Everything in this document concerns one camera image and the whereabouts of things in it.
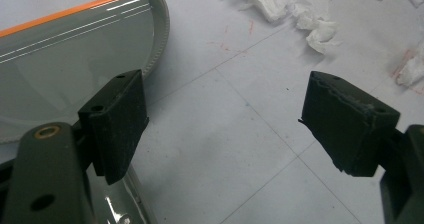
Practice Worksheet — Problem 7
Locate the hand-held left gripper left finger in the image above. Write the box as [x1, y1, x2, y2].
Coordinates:
[78, 69, 150, 186]

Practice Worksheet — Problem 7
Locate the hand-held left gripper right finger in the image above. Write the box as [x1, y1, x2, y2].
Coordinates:
[298, 70, 401, 178]

